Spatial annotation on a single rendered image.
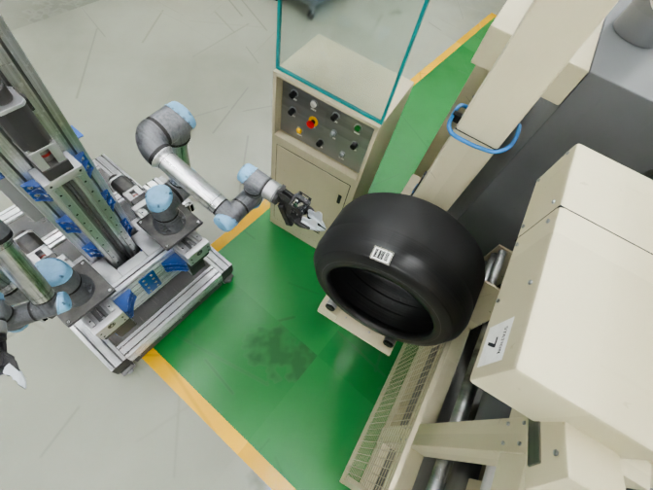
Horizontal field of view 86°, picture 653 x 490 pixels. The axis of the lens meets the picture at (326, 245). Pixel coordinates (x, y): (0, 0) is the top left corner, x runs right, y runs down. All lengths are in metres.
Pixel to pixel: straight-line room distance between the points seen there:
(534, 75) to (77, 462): 2.53
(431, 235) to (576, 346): 0.50
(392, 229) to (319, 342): 1.46
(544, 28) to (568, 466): 0.80
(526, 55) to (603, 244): 0.44
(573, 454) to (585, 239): 0.38
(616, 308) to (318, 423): 1.81
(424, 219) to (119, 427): 1.98
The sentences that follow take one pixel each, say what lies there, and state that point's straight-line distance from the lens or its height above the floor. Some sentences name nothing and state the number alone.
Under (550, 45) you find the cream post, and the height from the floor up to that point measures 1.93.
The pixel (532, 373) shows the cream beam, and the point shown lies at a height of 1.78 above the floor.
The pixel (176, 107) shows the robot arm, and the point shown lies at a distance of 1.45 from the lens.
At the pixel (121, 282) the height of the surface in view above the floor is 0.61.
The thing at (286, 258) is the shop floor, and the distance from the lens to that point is 2.56.
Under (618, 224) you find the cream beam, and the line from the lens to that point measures 0.94.
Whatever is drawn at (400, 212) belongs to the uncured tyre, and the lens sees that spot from 1.09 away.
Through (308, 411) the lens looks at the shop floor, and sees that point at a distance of 2.31.
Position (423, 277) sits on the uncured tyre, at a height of 1.44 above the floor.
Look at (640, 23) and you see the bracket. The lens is 1.53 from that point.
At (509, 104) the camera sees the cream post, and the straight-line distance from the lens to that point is 1.03.
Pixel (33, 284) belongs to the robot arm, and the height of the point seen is 1.08.
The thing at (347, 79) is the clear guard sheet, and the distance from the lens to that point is 1.58.
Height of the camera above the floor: 2.29
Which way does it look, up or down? 60 degrees down
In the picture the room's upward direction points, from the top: 18 degrees clockwise
